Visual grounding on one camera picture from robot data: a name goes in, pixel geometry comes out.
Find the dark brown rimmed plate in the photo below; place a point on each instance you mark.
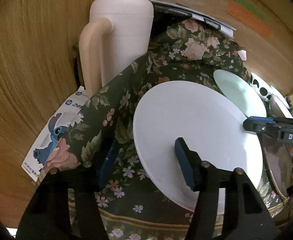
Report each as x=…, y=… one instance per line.
x=278, y=158

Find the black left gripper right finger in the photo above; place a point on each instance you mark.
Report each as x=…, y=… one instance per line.
x=245, y=215

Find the mint green plate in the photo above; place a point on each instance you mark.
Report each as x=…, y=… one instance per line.
x=239, y=92

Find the white round plate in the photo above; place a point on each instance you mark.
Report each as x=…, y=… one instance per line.
x=210, y=124

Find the green sticky note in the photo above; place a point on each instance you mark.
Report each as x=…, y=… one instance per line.
x=252, y=8

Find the stack of papers and magazines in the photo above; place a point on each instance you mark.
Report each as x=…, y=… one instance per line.
x=178, y=10

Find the Stitch cartoon paper sheet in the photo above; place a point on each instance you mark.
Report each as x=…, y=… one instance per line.
x=68, y=114

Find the white bowl with black spots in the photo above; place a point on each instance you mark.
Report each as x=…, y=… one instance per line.
x=264, y=90

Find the orange sticky note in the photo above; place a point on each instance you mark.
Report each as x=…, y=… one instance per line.
x=249, y=19

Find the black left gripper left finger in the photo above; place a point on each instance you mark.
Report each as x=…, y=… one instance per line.
x=47, y=215

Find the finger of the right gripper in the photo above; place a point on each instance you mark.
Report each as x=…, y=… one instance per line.
x=256, y=124

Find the floral dark green cloth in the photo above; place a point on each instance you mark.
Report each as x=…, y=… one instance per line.
x=114, y=172

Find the small white paper box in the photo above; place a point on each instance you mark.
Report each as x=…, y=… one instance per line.
x=242, y=54

